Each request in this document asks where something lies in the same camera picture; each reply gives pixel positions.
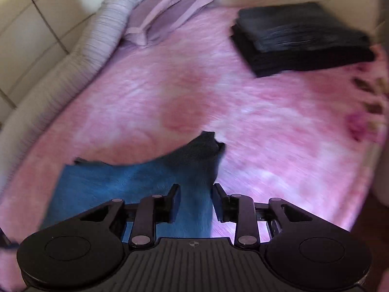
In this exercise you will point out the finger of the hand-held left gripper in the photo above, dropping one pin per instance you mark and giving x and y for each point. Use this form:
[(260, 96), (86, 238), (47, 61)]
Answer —
[(9, 238)]

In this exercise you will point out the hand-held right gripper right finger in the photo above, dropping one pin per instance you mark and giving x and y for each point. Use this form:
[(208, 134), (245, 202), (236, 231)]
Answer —
[(218, 202)]

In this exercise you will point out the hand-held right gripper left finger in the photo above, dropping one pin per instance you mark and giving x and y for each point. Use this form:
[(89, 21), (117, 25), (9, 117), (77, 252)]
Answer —
[(174, 202)]

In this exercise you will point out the blue jeans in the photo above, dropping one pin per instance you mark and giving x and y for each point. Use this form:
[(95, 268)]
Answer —
[(121, 182)]

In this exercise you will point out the pink floral blanket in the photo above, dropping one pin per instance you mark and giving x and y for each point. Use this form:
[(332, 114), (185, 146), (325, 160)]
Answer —
[(243, 97)]

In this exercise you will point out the folded black garment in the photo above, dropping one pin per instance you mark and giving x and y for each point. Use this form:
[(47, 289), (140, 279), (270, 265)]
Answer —
[(288, 64)]

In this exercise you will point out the purple pillow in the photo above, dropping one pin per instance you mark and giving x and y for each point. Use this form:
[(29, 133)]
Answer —
[(164, 18)]

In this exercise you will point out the grey striped quilt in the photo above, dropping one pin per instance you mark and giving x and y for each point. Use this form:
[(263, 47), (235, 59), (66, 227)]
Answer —
[(100, 30)]

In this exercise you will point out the folded dark blue garment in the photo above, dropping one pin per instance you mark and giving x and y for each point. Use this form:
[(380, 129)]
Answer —
[(297, 27)]

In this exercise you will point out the beige wardrobe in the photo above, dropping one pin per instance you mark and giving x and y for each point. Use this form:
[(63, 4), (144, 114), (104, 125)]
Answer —
[(30, 21)]

